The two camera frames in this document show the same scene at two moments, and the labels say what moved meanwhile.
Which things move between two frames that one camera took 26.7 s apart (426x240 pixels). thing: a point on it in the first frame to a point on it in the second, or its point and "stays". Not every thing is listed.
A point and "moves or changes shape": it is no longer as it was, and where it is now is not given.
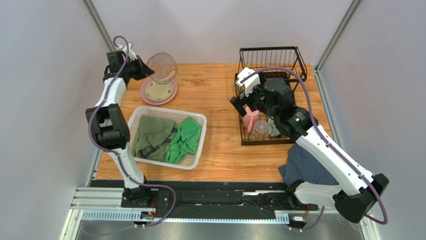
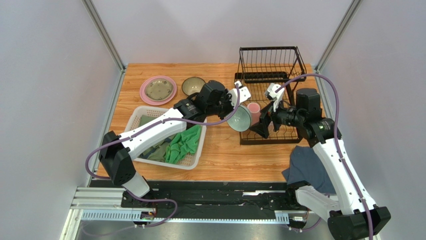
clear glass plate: (164, 66) to (159, 90)
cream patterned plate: (158, 92) stays
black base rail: (228, 200) stays
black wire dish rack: (285, 62) stays
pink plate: (155, 94) stays
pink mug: (250, 119) stays
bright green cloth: (185, 141) stays
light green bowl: (272, 128) moves or changes shape
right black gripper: (240, 103) to (267, 117)
